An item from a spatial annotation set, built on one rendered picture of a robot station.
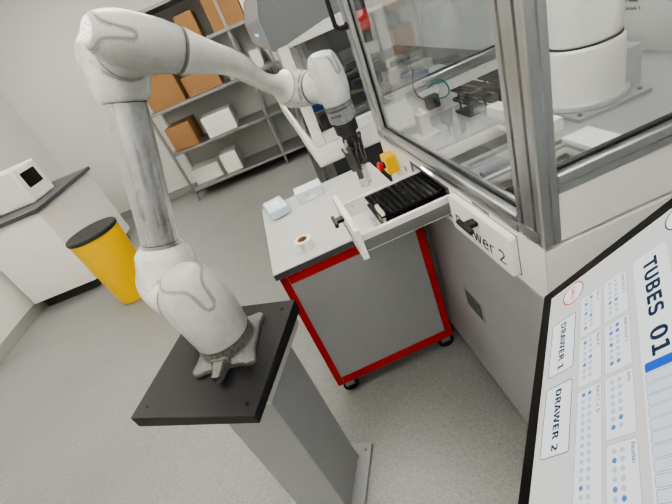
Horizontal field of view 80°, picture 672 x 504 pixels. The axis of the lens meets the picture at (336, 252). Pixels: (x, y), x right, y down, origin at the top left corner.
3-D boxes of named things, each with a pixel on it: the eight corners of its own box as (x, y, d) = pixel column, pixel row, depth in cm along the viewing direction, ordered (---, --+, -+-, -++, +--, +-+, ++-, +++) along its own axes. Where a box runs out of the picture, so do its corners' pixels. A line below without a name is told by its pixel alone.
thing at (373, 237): (367, 252, 119) (361, 235, 116) (346, 218, 141) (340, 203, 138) (488, 197, 119) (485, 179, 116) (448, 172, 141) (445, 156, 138)
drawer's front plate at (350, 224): (365, 261, 118) (353, 231, 112) (341, 222, 143) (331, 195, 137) (370, 259, 118) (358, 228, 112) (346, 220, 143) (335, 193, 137)
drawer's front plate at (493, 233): (514, 278, 92) (509, 239, 86) (454, 226, 116) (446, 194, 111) (521, 275, 92) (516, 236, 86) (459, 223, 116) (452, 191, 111)
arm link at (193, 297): (212, 365, 99) (162, 304, 87) (181, 339, 112) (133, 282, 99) (260, 320, 107) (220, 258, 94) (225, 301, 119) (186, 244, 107)
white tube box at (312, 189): (299, 205, 183) (295, 195, 181) (297, 198, 191) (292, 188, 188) (324, 193, 183) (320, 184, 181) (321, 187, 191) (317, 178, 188)
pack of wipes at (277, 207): (292, 211, 180) (288, 203, 178) (273, 221, 178) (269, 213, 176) (283, 202, 193) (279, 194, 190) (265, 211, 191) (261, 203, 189)
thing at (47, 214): (38, 314, 387) (-72, 209, 323) (85, 254, 485) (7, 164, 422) (104, 287, 382) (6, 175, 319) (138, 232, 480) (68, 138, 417)
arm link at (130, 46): (186, 12, 84) (160, 24, 93) (87, -17, 71) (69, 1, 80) (188, 79, 87) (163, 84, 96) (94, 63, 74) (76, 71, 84)
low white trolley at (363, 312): (344, 401, 181) (272, 275, 142) (318, 318, 234) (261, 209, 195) (459, 348, 182) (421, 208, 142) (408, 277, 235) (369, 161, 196)
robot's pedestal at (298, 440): (286, 524, 146) (170, 403, 107) (305, 445, 170) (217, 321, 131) (363, 530, 136) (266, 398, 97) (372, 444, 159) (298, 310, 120)
